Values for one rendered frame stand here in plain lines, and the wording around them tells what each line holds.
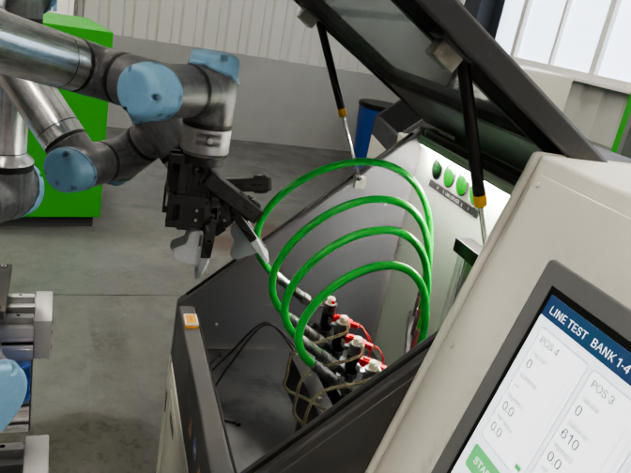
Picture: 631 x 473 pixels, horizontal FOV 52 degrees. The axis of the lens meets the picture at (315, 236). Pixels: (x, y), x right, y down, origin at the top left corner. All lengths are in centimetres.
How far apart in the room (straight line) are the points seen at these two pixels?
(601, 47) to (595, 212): 562
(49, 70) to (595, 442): 78
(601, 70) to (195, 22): 422
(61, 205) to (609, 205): 404
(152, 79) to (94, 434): 202
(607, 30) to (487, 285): 558
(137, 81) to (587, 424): 67
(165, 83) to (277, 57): 705
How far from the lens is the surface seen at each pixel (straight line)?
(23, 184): 145
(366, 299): 173
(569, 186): 88
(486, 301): 92
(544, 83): 422
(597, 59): 643
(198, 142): 99
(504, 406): 85
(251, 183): 119
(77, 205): 458
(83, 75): 96
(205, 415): 125
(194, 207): 102
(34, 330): 144
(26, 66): 90
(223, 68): 97
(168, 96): 89
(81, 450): 267
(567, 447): 78
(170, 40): 766
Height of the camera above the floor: 168
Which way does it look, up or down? 19 degrees down
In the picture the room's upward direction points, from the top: 11 degrees clockwise
